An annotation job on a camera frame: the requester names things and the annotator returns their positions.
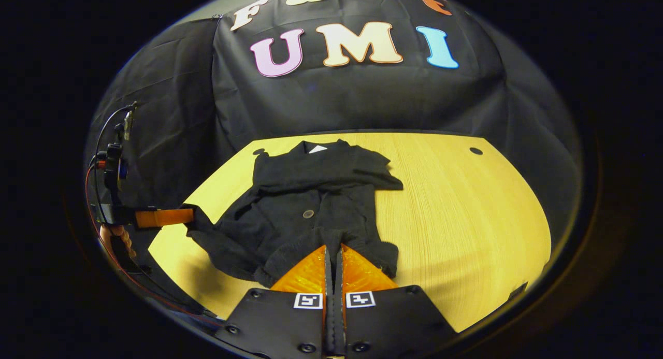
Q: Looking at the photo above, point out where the black cable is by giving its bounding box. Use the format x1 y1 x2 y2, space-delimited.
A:
93 104 133 209

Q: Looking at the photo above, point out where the black backdrop cloth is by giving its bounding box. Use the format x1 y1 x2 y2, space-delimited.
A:
85 0 583 235

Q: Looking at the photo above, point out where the black buttoned garment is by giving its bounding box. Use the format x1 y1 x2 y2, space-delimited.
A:
185 139 405 288

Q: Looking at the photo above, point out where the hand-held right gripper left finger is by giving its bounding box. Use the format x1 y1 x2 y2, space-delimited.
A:
215 245 335 358

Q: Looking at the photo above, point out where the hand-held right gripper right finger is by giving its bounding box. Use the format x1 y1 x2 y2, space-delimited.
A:
334 243 459 358

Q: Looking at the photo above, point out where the red cable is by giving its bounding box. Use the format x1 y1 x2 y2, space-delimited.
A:
84 161 223 323

